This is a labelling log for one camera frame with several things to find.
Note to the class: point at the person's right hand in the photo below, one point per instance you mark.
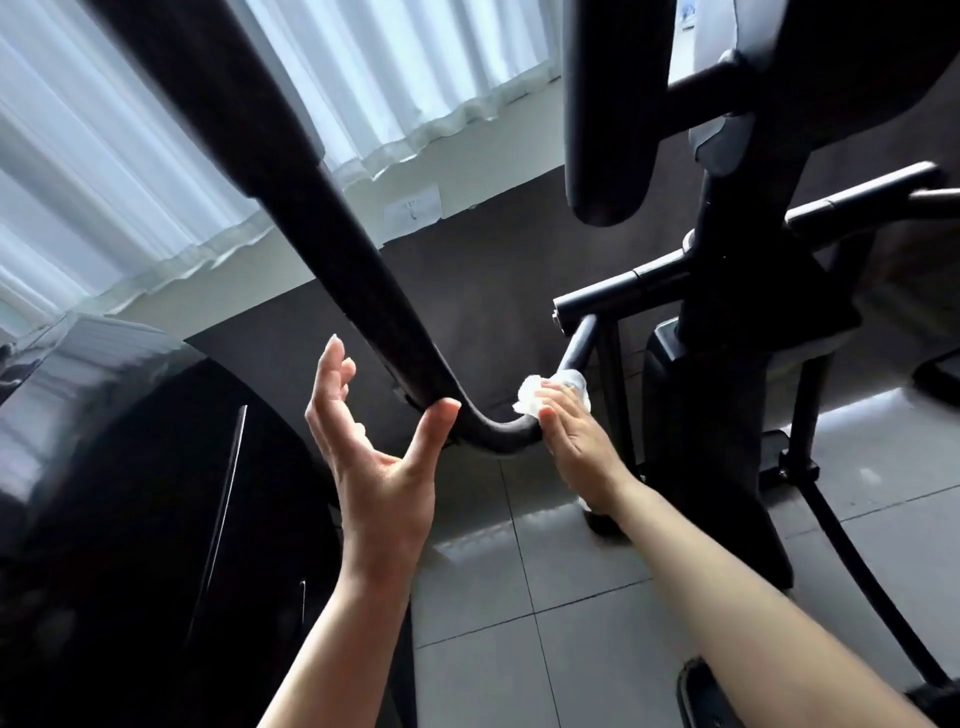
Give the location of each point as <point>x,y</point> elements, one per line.
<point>585,450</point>

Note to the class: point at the person's left hand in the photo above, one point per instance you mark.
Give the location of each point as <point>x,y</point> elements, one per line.
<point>383,503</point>

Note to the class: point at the white wet wipe sheet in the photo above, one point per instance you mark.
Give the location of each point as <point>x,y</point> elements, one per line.
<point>528,398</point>

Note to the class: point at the black elliptical machine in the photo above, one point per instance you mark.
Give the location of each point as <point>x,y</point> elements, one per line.
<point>750,300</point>

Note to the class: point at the person's right forearm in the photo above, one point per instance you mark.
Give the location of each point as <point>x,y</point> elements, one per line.
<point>750,615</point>

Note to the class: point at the glossy black treadmill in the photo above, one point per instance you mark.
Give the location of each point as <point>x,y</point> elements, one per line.
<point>120,525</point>

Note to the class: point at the white flat paper sheet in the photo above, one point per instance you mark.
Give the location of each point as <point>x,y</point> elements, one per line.
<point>410,212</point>

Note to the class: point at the white curtain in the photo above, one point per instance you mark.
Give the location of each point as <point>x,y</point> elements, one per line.
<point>120,150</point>

